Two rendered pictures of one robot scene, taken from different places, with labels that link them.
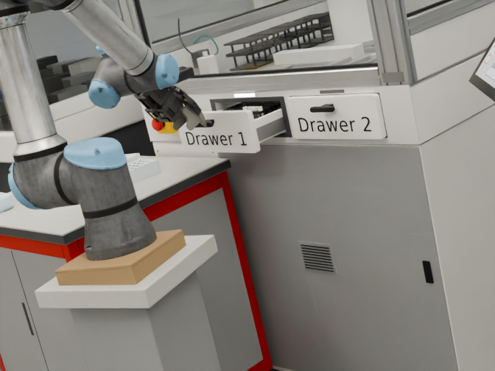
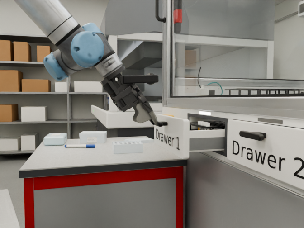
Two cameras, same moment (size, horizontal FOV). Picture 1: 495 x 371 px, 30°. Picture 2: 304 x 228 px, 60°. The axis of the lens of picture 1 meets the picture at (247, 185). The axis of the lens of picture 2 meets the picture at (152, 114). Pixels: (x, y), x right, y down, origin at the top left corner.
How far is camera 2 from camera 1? 1.68 m
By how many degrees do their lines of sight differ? 28
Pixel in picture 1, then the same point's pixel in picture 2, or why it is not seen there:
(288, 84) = (233, 107)
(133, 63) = (46, 28)
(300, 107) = (236, 130)
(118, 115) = not seen: hidden behind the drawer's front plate
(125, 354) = not seen: outside the picture
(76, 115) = not seen: hidden behind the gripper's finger
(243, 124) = (180, 130)
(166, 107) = (119, 97)
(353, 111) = (287, 147)
